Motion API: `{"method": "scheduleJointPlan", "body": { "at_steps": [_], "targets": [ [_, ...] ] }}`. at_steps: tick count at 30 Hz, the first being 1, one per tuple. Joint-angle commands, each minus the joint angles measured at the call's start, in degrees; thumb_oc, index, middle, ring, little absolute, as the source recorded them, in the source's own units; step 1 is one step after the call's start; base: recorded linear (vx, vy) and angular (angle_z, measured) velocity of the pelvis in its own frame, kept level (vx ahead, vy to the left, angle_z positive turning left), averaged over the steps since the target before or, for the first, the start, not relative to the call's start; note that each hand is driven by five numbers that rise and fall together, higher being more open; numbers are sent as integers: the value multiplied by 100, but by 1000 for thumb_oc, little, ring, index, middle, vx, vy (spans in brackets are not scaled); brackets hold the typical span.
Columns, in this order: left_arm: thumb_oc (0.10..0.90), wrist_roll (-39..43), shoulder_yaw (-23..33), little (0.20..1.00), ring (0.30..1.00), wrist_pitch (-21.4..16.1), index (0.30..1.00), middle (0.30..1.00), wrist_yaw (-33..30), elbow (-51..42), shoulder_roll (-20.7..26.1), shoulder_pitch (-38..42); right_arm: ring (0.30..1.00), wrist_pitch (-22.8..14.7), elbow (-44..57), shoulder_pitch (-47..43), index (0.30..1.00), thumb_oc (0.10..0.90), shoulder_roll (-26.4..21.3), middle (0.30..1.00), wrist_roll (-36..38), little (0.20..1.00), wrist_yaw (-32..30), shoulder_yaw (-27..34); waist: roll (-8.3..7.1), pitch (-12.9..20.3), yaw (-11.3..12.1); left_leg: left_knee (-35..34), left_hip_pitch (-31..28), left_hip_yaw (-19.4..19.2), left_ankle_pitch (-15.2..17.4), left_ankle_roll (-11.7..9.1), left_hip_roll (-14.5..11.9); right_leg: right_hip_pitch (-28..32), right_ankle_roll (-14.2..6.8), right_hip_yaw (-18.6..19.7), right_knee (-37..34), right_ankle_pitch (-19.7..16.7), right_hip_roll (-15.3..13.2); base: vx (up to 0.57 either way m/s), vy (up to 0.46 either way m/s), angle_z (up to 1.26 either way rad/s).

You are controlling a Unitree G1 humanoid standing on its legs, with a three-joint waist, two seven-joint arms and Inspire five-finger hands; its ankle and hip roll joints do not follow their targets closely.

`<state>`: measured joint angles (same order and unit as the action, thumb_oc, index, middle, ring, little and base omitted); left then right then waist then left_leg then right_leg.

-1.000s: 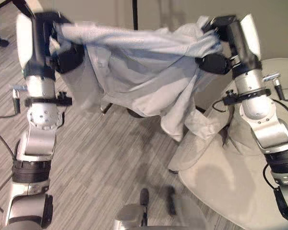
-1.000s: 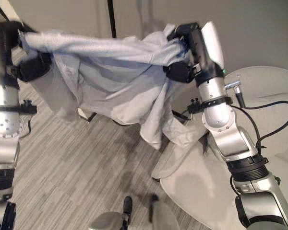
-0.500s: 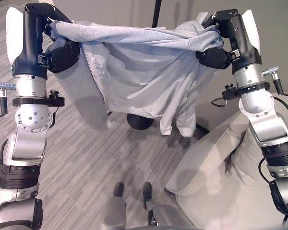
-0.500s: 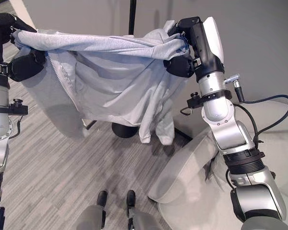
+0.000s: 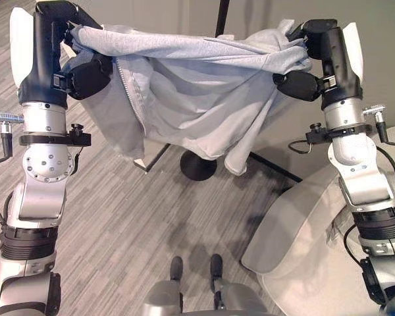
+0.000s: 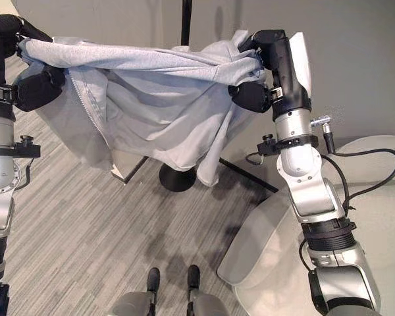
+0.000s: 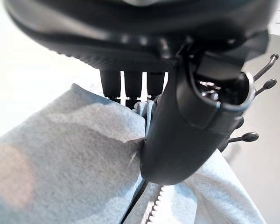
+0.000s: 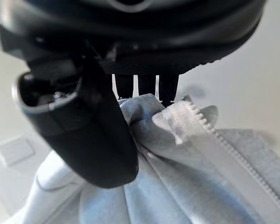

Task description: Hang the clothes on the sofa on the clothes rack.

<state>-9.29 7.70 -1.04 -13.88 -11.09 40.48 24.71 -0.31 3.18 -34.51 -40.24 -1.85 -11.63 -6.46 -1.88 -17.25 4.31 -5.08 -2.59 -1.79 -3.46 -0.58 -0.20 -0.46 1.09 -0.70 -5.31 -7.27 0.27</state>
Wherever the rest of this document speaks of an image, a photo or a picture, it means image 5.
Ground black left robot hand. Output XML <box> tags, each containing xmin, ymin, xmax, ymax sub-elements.
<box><xmin>9</xmin><ymin>0</ymin><xmax>115</xmax><ymax>109</ymax></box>

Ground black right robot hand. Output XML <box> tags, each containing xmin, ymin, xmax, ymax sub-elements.
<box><xmin>272</xmin><ymin>18</ymin><xmax>365</xmax><ymax>109</ymax></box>

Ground light grey zip hoodie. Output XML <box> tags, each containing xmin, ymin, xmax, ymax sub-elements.
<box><xmin>61</xmin><ymin>18</ymin><xmax>313</xmax><ymax>177</ymax></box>

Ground black clothes rack stand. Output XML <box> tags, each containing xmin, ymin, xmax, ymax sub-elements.
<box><xmin>180</xmin><ymin>0</ymin><xmax>233</xmax><ymax>181</ymax></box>

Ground silver right robot leg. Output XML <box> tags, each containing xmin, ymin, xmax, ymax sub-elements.
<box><xmin>209</xmin><ymin>253</ymin><xmax>267</xmax><ymax>316</ymax></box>

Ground silver robot leg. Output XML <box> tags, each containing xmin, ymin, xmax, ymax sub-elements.
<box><xmin>209</xmin><ymin>253</ymin><xmax>267</xmax><ymax>316</ymax></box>
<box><xmin>141</xmin><ymin>255</ymin><xmax>185</xmax><ymax>316</ymax></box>

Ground silver left robot leg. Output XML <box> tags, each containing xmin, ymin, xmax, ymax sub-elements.
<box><xmin>141</xmin><ymin>255</ymin><xmax>185</xmax><ymax>316</ymax></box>

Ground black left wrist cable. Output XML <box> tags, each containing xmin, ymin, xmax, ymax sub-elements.
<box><xmin>0</xmin><ymin>122</ymin><xmax>14</xmax><ymax>165</ymax></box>

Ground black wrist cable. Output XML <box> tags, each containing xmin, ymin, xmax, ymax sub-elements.
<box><xmin>0</xmin><ymin>122</ymin><xmax>14</xmax><ymax>165</ymax></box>
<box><xmin>375</xmin><ymin>120</ymin><xmax>395</xmax><ymax>200</ymax></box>

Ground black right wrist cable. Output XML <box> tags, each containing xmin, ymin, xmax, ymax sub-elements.
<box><xmin>375</xmin><ymin>120</ymin><xmax>395</xmax><ymax>200</ymax></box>

